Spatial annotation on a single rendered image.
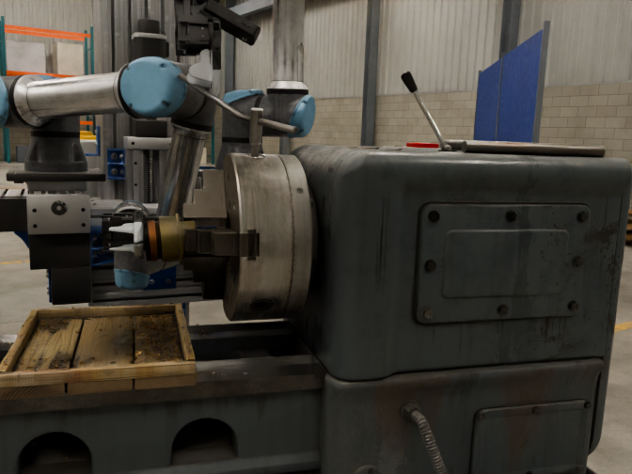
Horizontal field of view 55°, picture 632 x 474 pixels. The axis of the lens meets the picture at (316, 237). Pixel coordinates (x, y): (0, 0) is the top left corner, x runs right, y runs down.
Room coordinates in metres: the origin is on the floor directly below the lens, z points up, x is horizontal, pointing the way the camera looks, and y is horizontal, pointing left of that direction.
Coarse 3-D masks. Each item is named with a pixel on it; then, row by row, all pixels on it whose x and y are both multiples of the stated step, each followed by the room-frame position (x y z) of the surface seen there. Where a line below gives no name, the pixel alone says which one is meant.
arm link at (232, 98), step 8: (224, 96) 1.76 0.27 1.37; (232, 96) 1.73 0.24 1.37; (240, 96) 1.72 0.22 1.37; (248, 96) 1.73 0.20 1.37; (256, 96) 1.74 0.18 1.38; (232, 104) 1.73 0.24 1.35; (240, 104) 1.72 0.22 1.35; (248, 104) 1.72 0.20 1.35; (256, 104) 1.71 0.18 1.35; (224, 112) 1.75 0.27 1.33; (240, 112) 1.72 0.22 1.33; (248, 112) 1.71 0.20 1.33; (224, 120) 1.75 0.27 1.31; (232, 120) 1.73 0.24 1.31; (240, 120) 1.72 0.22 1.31; (224, 128) 1.75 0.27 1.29; (232, 128) 1.73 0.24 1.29; (240, 128) 1.72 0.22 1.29; (248, 128) 1.72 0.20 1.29; (224, 136) 1.75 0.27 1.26; (232, 136) 1.73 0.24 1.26; (240, 136) 1.72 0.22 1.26; (248, 136) 1.73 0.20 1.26
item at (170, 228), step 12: (168, 216) 1.10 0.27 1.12; (144, 228) 1.07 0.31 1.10; (156, 228) 1.08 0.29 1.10; (168, 228) 1.07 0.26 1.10; (180, 228) 1.07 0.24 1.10; (192, 228) 1.10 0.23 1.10; (156, 240) 1.07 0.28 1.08; (168, 240) 1.07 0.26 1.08; (180, 240) 1.07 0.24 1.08; (156, 252) 1.07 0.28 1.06; (168, 252) 1.07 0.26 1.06; (180, 252) 1.07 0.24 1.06; (192, 252) 1.10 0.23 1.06
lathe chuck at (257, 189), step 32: (224, 160) 1.19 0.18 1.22; (256, 160) 1.10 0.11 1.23; (256, 192) 1.03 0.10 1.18; (288, 192) 1.04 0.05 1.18; (256, 224) 1.00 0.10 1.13; (288, 224) 1.02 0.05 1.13; (256, 256) 1.00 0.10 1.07; (288, 256) 1.01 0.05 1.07; (256, 288) 1.01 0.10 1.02; (288, 288) 1.02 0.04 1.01
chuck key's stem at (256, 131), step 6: (252, 108) 1.10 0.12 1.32; (258, 108) 1.11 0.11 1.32; (252, 114) 1.10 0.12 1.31; (258, 114) 1.10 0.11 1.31; (252, 120) 1.10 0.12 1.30; (252, 126) 1.10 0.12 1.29; (258, 126) 1.10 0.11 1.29; (252, 132) 1.10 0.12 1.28; (258, 132) 1.10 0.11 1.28; (252, 138) 1.11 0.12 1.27; (258, 138) 1.11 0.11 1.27; (252, 144) 1.11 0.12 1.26; (258, 144) 1.11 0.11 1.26; (252, 150) 1.11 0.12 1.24; (258, 150) 1.12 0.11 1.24; (252, 156) 1.12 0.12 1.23; (258, 156) 1.12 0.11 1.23
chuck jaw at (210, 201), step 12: (204, 180) 1.17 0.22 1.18; (216, 180) 1.18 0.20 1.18; (204, 192) 1.16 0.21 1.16; (216, 192) 1.16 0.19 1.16; (192, 204) 1.14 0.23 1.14; (204, 204) 1.14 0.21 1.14; (216, 204) 1.15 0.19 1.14; (192, 216) 1.12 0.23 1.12; (204, 216) 1.13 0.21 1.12; (216, 216) 1.13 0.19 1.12; (228, 216) 1.14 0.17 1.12
